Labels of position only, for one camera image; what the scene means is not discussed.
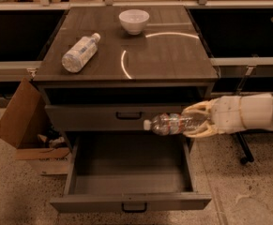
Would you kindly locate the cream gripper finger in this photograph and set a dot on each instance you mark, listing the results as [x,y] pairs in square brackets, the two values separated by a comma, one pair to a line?
[203,107]
[204,130]

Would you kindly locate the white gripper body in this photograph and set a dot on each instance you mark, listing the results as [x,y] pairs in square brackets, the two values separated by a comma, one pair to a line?
[226,114]

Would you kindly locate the red label water bottle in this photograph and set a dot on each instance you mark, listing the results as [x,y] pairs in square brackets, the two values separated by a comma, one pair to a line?
[174,123]

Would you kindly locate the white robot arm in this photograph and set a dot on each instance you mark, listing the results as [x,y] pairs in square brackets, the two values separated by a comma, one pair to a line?
[256,112]

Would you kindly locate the closed top drawer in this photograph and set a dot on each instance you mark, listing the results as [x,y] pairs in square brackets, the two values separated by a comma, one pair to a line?
[102,117]

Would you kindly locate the grey drawer cabinet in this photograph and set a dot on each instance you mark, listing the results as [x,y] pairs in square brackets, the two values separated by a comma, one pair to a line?
[166,64]

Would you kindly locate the open middle drawer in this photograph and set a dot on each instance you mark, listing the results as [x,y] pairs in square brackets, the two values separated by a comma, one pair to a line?
[110,168]

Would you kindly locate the clear water bottle on counter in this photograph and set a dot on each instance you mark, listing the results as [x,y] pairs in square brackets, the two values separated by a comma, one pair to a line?
[77,57]

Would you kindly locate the black wheeled stand base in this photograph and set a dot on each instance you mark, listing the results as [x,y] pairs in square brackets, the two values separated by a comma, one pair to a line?
[248,157]

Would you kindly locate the white bowl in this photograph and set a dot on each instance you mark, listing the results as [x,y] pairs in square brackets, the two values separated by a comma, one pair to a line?
[134,20]

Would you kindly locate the brown cardboard box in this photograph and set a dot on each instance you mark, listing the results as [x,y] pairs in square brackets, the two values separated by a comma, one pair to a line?
[26,126]

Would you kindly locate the black top drawer handle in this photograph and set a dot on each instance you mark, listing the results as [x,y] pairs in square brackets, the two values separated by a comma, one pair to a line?
[128,115]

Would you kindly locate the black drawer handle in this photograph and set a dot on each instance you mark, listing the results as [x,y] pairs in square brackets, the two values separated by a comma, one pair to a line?
[134,207]
[128,115]

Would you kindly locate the black middle drawer handle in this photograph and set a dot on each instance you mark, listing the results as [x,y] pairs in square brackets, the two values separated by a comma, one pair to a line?
[134,207]

